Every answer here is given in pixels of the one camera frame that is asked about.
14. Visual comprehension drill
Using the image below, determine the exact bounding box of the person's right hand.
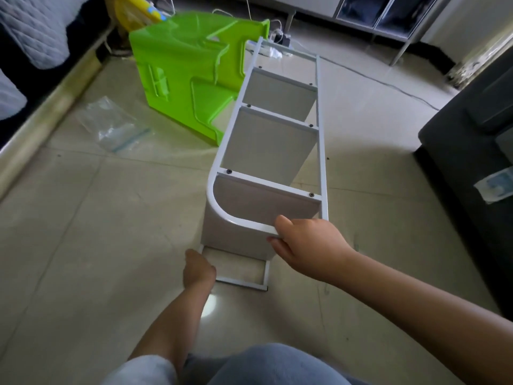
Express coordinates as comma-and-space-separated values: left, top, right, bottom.
267, 214, 357, 284

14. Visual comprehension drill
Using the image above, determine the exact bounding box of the person's left hand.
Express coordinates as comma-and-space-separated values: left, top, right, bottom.
183, 248, 217, 292

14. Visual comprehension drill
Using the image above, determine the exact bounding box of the white metal frame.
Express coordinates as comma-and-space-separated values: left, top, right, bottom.
207, 37, 330, 235
196, 244, 272, 292

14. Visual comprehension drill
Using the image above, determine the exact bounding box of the white wooden board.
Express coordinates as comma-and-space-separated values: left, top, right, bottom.
243, 70, 319, 124
220, 106, 319, 185
200, 174, 323, 261

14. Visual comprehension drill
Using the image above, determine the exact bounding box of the clear plastic screw bag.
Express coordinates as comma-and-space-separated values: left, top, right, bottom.
76, 96, 153, 155

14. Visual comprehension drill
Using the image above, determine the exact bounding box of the person's left forearm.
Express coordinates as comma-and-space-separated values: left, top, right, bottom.
128, 284, 213, 374

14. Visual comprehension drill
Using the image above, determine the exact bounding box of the person's right forearm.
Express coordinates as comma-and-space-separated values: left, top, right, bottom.
337, 252, 513, 385

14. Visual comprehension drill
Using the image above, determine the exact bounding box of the person's white shirt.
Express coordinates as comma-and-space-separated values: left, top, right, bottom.
100, 354, 179, 385

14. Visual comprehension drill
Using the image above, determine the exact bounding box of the grey sofa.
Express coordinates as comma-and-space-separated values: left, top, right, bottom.
413, 48, 513, 318

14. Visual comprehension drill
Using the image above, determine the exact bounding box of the green plastic stool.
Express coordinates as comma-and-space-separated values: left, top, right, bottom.
128, 12, 272, 147

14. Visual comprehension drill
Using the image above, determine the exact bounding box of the white power strip with plugs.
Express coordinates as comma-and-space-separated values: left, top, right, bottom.
270, 26, 293, 47

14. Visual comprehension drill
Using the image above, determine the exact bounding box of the grey marble TV cabinet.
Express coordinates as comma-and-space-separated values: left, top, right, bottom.
240, 0, 450, 66

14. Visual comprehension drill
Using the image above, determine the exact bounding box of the patterned beige curtain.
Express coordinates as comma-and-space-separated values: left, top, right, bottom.
447, 28, 513, 90

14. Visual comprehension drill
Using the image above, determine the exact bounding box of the yellow plastic basket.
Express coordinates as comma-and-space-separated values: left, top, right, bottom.
112, 0, 165, 33

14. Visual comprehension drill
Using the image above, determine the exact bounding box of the grey textured furniture cover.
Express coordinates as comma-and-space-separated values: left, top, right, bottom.
0, 0, 96, 121

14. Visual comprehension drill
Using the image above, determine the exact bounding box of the long dark cable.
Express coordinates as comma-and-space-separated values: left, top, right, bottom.
292, 44, 442, 111

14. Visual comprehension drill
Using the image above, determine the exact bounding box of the chrome metal base rail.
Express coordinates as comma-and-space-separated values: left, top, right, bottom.
0, 36, 113, 201

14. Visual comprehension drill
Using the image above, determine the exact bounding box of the tangle of white cables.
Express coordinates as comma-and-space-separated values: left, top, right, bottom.
156, 0, 293, 49

